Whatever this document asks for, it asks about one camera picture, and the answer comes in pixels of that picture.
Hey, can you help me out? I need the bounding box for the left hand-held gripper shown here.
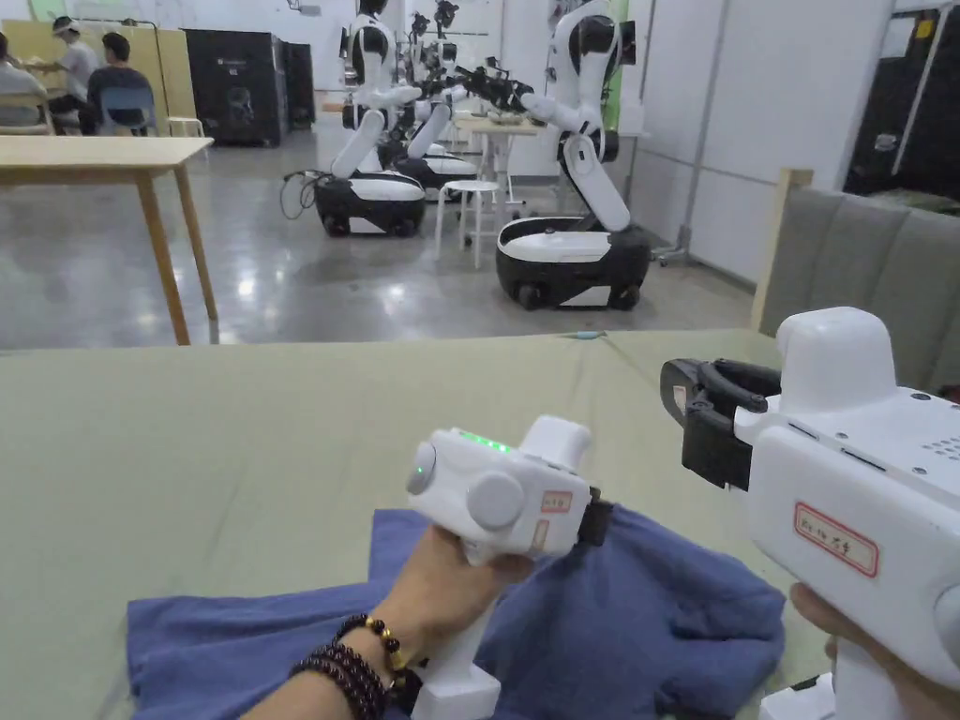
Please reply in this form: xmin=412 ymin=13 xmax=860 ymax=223
xmin=407 ymin=415 xmax=616 ymax=720

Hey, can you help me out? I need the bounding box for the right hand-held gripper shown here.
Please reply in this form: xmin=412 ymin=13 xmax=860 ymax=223
xmin=659 ymin=306 xmax=960 ymax=720

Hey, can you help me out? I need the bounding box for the dark blue garment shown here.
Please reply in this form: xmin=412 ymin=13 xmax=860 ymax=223
xmin=126 ymin=503 xmax=788 ymax=720

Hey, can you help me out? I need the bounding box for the person's left forearm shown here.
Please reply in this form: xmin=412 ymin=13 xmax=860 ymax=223
xmin=238 ymin=613 xmax=430 ymax=720

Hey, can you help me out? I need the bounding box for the person's left hand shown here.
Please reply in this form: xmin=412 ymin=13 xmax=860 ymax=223
xmin=369 ymin=523 xmax=538 ymax=665

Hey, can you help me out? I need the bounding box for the person's right hand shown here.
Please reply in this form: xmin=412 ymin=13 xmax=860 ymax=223
xmin=788 ymin=581 xmax=931 ymax=720

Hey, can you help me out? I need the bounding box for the white and black wheeled robot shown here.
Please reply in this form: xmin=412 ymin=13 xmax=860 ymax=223
xmin=454 ymin=0 xmax=653 ymax=312
xmin=383 ymin=0 xmax=483 ymax=203
xmin=281 ymin=0 xmax=428 ymax=240

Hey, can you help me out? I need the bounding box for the grey padded headboard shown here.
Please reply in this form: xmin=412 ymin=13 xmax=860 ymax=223
xmin=752 ymin=168 xmax=960 ymax=395

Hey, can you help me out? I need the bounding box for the bed with pale green sheet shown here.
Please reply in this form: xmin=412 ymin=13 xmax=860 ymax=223
xmin=0 ymin=327 xmax=960 ymax=720

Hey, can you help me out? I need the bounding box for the white round stool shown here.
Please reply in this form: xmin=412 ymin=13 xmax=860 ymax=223
xmin=435 ymin=179 xmax=503 ymax=271

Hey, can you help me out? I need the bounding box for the black case with metal edges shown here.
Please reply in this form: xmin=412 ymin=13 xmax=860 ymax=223
xmin=843 ymin=0 xmax=960 ymax=220

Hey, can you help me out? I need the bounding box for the small white table with items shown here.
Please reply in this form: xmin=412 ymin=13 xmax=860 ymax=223
xmin=452 ymin=109 xmax=545 ymax=207

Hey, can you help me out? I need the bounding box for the large black case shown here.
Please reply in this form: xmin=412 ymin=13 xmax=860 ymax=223
xmin=182 ymin=28 xmax=316 ymax=149

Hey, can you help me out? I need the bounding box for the light wooden table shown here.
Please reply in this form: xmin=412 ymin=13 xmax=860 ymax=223
xmin=0 ymin=135 xmax=221 ymax=347

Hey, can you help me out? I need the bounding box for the blue chair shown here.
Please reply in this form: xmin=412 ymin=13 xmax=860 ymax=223
xmin=98 ymin=87 xmax=158 ymax=139

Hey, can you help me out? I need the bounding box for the light wooden chair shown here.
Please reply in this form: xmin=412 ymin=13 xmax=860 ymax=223
xmin=0 ymin=93 xmax=57 ymax=137

